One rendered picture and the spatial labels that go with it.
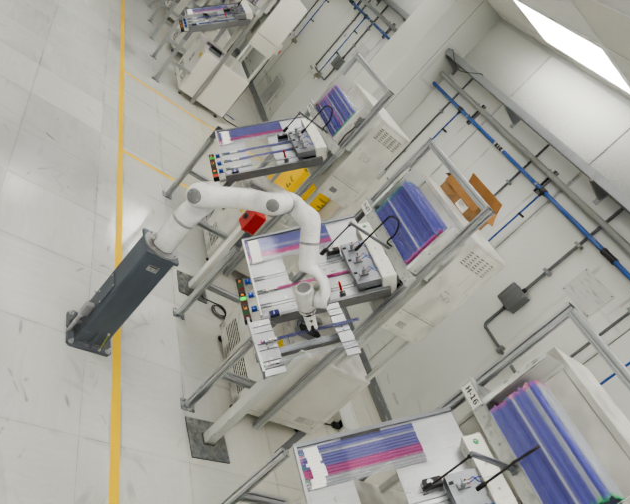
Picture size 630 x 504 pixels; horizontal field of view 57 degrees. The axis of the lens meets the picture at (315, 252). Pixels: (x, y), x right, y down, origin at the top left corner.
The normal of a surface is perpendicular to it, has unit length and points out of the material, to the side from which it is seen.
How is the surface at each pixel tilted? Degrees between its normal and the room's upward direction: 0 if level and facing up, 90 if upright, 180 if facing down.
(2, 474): 0
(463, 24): 90
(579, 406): 90
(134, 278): 90
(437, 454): 44
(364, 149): 90
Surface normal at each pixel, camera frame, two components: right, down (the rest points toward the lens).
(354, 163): 0.25, 0.62
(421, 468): -0.03, -0.77
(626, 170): -0.71, -0.41
